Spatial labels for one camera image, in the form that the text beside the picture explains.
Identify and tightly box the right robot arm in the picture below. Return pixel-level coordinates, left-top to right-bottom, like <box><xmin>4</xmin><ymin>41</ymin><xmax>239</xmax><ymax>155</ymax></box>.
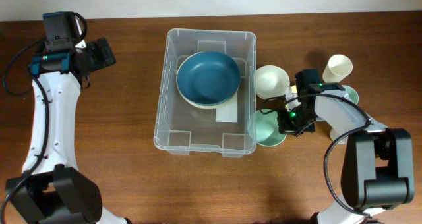
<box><xmin>277</xmin><ymin>69</ymin><xmax>415</xmax><ymax>224</ymax></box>

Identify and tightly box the cream white cup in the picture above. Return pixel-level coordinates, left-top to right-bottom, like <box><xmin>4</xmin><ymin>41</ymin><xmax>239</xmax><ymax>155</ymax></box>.
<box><xmin>322</xmin><ymin>54</ymin><xmax>353</xmax><ymax>83</ymax></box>

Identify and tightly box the yellow bowl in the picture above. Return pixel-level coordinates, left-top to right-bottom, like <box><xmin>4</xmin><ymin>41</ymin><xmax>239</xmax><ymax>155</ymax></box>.
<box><xmin>291</xmin><ymin>85</ymin><xmax>297</xmax><ymax>94</ymax></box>

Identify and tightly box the mint green bowl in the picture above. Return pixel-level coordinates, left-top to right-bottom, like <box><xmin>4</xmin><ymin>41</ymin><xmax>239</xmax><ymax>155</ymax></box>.
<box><xmin>247</xmin><ymin>110</ymin><xmax>286</xmax><ymax>147</ymax></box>

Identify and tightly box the clear plastic storage container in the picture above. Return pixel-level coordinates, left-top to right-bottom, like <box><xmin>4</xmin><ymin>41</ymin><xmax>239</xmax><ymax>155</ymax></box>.
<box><xmin>153</xmin><ymin>28</ymin><xmax>256</xmax><ymax>157</ymax></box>

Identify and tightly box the mint green cup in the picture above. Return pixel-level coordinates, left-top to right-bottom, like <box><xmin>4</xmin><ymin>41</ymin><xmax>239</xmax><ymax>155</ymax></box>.
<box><xmin>343</xmin><ymin>85</ymin><xmax>359</xmax><ymax>104</ymax></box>

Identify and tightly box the white bowl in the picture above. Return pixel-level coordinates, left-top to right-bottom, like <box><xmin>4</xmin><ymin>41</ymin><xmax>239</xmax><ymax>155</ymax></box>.
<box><xmin>255</xmin><ymin>65</ymin><xmax>290</xmax><ymax>99</ymax></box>

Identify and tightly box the dark blue plate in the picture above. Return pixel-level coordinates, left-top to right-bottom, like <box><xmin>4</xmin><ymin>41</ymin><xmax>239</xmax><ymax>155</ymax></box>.
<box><xmin>175</xmin><ymin>51</ymin><xmax>242</xmax><ymax>107</ymax></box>

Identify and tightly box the white label in container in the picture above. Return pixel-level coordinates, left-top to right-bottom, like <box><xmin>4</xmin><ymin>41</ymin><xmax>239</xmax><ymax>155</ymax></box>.
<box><xmin>216</xmin><ymin>93</ymin><xmax>237</xmax><ymax>123</ymax></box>

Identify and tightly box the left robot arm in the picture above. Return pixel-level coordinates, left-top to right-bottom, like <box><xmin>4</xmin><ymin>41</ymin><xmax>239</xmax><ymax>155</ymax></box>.
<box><xmin>1</xmin><ymin>11</ymin><xmax>130</xmax><ymax>223</ymax></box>

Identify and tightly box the light grey cup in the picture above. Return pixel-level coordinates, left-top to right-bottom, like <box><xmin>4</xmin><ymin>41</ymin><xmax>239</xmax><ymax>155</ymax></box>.
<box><xmin>330</xmin><ymin>128</ymin><xmax>347</xmax><ymax>145</ymax></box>

